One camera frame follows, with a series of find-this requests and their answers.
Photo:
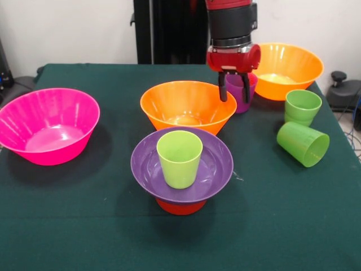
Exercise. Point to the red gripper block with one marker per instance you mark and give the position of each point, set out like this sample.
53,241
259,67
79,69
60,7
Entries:
234,60

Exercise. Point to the large orange plastic bowl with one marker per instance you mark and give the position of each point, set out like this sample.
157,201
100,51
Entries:
287,62
183,101

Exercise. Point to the purple plastic bowl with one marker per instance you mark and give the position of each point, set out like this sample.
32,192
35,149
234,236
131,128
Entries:
217,166

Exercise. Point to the green plastic cup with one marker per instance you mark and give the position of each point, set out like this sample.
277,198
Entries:
179,166
301,144
301,110

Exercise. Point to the small red plastic bowl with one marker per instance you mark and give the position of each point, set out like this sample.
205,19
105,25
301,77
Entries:
180,209

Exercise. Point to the large pink plastic bowl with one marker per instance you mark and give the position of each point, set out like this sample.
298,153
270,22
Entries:
48,141

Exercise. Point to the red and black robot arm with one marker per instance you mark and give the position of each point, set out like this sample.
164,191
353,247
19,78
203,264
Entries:
231,19

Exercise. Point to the purple plastic cup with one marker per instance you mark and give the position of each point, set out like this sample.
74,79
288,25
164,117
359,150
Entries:
239,93

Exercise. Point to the black knobbed stand base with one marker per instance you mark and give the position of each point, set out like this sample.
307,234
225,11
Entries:
347,93

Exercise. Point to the dark green table cloth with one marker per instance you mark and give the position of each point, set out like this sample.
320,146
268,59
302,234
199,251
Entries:
84,226

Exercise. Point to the grey round stand base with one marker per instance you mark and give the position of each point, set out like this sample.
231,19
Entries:
24,83

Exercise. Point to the black equipment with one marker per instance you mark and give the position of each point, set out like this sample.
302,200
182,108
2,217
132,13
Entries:
5,65

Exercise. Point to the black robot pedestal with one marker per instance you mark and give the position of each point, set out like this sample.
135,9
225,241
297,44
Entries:
169,28

